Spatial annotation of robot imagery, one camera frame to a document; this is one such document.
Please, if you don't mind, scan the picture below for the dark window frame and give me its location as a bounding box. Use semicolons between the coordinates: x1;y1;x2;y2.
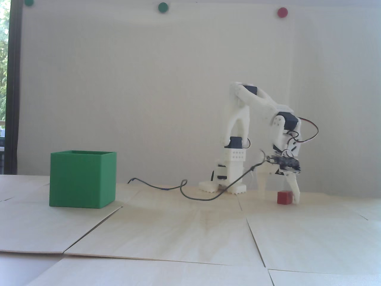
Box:
6;0;23;175

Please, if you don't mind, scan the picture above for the red block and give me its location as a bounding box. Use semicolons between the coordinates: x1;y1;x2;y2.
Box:
277;191;293;205

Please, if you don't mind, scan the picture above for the green box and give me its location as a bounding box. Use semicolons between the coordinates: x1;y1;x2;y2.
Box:
49;150;117;209

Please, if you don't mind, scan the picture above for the red brown servo wire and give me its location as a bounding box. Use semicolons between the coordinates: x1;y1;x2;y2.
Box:
286;118;319;144

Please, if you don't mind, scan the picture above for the black camera cable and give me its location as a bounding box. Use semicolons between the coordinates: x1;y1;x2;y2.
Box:
128;150;267;202

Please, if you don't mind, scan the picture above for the white power cable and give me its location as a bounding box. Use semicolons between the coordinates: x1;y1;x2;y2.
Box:
246;169;257;190

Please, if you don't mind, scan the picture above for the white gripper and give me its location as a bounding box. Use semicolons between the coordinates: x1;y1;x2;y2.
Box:
257;131;301;205

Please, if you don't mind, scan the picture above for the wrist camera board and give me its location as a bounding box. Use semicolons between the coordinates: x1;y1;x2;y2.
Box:
266;155;302;174

